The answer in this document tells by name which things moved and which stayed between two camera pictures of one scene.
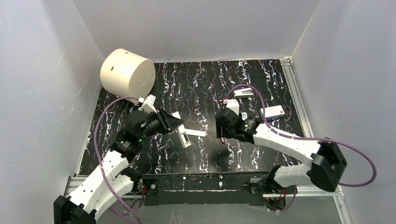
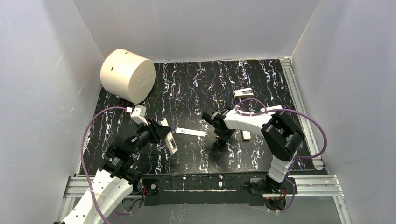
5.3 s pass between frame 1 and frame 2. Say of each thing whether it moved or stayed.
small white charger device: stayed
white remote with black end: moved
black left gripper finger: moved
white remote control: stayed
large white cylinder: stayed
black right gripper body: stayed
